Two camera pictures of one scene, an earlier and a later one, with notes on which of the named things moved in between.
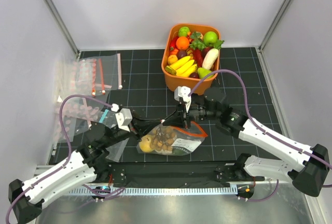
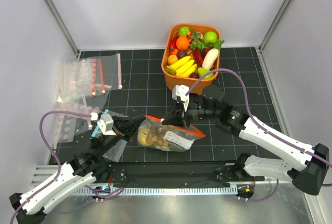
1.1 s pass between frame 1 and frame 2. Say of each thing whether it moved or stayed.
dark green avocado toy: moved
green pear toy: stayed
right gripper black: stayed
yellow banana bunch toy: stayed
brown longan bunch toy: moved
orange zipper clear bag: moved
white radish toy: stayed
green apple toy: stayed
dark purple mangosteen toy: stayed
